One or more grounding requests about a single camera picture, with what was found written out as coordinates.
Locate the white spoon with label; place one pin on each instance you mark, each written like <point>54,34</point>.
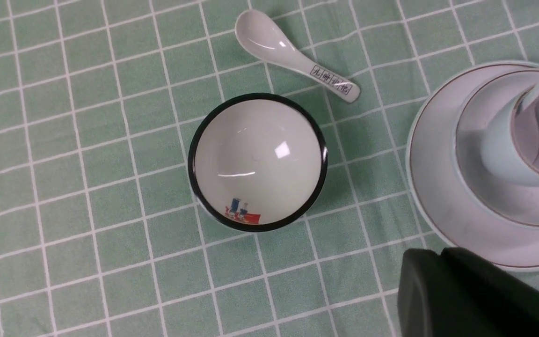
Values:
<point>262,38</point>

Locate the pale green plate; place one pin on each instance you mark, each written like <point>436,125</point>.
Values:
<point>437,190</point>

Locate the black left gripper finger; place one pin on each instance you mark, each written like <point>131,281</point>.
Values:
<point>456,293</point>

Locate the pale green bowl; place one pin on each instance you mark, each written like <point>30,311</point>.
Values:
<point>517,203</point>

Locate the black-rimmed white bowl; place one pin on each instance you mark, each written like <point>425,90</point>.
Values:
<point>257,162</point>

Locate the green checkered tablecloth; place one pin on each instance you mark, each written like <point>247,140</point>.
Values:
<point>100,233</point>

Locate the pale green cup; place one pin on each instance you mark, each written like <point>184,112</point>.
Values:
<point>510,150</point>

